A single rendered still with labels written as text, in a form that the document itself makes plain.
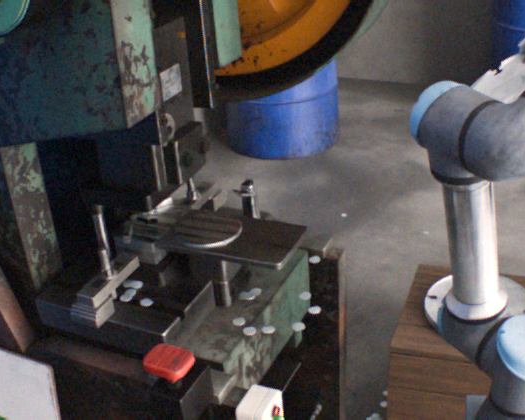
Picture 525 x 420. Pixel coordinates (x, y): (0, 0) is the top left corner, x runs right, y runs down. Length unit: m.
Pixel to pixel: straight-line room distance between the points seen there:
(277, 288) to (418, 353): 0.46
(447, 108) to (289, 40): 0.54
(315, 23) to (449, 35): 3.07
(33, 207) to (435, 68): 3.52
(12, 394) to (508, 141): 1.08
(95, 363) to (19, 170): 0.38
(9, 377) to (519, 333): 1.00
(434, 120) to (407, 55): 3.54
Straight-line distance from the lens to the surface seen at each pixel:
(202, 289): 1.30
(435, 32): 4.50
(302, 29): 1.46
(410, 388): 1.78
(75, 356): 1.34
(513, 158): 0.97
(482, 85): 1.42
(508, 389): 1.24
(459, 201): 1.11
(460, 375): 1.72
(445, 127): 1.03
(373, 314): 2.39
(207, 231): 1.31
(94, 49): 1.05
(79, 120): 1.12
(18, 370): 1.46
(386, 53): 4.61
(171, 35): 1.24
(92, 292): 1.25
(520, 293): 1.88
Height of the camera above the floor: 1.42
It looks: 28 degrees down
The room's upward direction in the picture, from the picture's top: 5 degrees counter-clockwise
